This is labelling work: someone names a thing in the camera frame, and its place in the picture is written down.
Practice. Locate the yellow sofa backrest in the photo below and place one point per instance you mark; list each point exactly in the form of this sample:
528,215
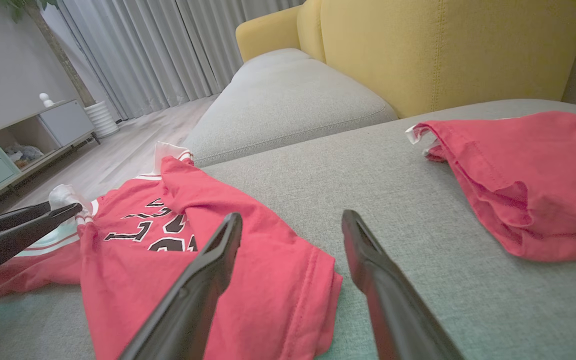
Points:
443,50

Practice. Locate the grey pleated curtain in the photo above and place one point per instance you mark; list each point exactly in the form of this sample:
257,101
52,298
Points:
168,50

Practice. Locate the large grey sofa seat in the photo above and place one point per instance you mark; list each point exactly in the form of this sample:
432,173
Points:
493,300

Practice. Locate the small white figurine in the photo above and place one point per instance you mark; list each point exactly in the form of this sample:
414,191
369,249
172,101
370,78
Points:
46,100

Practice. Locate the crumpled items on cabinet shelf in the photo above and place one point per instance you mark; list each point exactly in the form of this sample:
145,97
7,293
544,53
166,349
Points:
23,152

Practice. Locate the yellow sofa armrest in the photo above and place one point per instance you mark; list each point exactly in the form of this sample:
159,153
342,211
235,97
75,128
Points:
268,35

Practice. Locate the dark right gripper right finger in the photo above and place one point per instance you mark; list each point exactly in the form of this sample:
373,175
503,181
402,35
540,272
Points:
393,310

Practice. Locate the red shirt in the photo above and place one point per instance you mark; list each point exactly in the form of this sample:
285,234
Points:
543,185

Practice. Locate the red jersey with white trim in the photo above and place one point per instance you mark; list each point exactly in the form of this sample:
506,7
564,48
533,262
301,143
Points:
268,280

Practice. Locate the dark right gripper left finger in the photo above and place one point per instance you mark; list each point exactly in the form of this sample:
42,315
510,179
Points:
193,300

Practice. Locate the grey sofa seat cushion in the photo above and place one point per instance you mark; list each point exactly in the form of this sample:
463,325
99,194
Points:
288,105
273,56

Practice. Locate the white ribbed plant pot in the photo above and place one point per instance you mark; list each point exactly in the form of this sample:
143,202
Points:
102,120

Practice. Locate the indoor tree with trunk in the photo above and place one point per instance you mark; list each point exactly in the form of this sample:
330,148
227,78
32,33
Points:
63,55

